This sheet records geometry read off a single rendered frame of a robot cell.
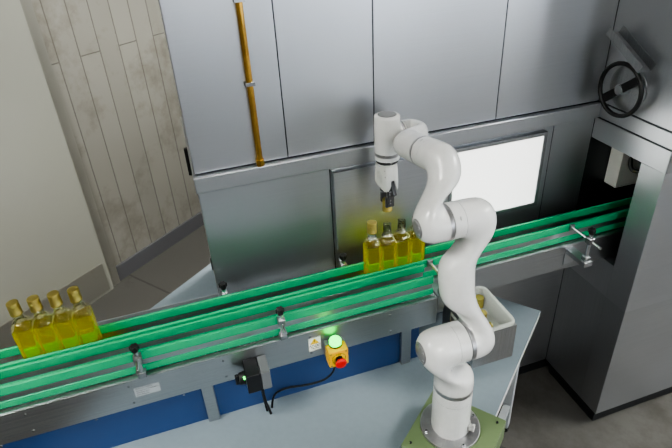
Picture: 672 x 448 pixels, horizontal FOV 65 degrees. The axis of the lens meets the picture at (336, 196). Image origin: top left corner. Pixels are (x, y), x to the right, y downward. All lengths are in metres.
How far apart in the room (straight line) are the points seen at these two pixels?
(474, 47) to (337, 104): 0.53
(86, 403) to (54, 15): 2.31
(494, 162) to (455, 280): 0.83
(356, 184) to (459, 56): 0.58
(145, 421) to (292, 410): 0.50
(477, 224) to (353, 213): 0.69
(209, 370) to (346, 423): 0.51
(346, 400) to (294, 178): 0.83
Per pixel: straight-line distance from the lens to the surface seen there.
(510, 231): 2.29
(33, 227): 3.63
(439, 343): 1.56
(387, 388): 2.10
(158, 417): 2.06
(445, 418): 1.79
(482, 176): 2.19
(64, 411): 1.97
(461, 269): 1.46
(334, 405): 2.06
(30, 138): 3.49
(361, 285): 1.95
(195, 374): 1.90
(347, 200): 1.96
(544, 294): 2.86
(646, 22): 2.25
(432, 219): 1.36
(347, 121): 1.86
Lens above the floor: 2.35
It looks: 30 degrees down
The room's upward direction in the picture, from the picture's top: 3 degrees counter-clockwise
